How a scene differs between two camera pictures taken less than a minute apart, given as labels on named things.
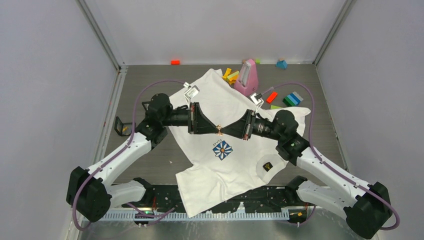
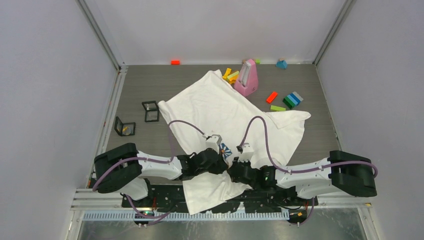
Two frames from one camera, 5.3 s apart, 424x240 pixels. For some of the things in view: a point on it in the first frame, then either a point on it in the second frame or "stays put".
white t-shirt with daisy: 222,168 stays put
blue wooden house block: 282,64 stays put
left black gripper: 197,120 to 221,167
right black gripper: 238,129 to 235,161
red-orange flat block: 271,97 stays put
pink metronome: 247,83 stays put
